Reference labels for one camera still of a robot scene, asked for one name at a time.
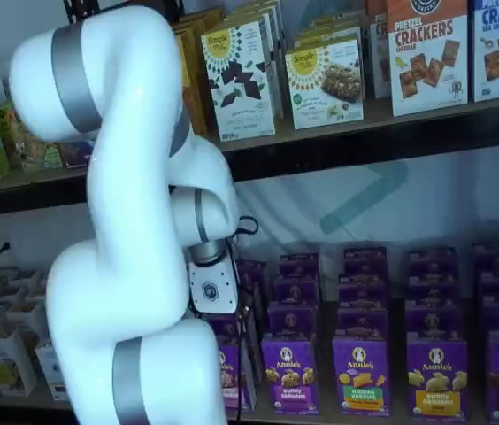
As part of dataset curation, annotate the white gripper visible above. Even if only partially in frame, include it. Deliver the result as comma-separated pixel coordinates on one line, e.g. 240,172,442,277
187,259,256,352

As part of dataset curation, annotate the purple Annie's box, yellow label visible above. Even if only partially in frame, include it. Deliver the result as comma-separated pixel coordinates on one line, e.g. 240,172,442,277
260,337,321,416

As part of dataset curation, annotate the purple Annie's box green patch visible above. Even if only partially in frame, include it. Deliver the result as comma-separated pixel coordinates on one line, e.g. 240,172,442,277
338,274,388,309
342,246,388,278
331,337,392,418
335,305,388,342

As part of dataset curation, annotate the purple Annie's box yellow patch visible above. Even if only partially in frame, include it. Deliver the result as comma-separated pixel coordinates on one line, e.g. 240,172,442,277
405,338,471,422
403,305,463,343
405,274,462,309
407,246,459,278

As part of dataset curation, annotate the black metal shelf rack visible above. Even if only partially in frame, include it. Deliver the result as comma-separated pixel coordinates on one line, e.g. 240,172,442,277
62,0,499,425

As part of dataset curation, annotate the orange Revival box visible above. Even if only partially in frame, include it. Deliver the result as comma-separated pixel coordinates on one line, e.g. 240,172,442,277
172,6,226,50
178,35,209,139

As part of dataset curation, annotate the wooden shelf board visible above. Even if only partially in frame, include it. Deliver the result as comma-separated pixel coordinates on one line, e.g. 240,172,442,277
0,380,76,411
0,163,94,198
213,90,499,154

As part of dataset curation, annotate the white Simple Mills chocolate box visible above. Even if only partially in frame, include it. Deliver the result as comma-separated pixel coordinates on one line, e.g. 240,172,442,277
226,0,285,121
199,20,277,143

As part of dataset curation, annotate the white Simple Mills bars box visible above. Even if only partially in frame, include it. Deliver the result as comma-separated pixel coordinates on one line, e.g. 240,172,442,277
292,12,365,50
284,37,365,131

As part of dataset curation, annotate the yellow Bobo's box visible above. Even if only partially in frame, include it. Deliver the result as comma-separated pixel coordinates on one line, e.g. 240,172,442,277
4,113,64,174

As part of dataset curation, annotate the red pretzel crackers box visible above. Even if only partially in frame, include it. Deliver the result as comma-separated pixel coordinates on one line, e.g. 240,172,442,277
365,0,393,100

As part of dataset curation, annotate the orange pretzel crackers cheddar box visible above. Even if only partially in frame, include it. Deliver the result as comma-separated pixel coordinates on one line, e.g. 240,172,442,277
385,0,471,119

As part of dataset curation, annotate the white boxes group lower left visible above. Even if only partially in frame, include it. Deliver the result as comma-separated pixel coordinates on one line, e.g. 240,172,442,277
0,166,100,420

